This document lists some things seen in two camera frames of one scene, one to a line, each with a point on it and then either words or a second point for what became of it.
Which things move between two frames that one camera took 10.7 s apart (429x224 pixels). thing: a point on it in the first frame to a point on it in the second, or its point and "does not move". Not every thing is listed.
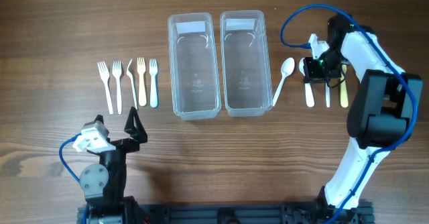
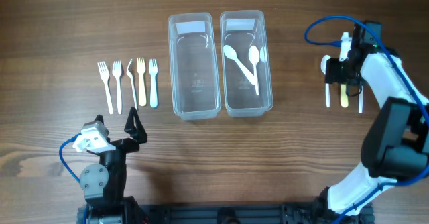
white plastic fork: [131, 80] does not move
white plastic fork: [104, 75] does not move
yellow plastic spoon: [343, 90] does not move
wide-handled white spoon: [310, 96] to [254, 55]
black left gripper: [137, 134] does not move
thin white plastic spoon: [328, 96] does not move
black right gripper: [312, 76] to [331, 75]
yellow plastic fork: [141, 70] does not move
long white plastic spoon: [287, 68] to [230, 52]
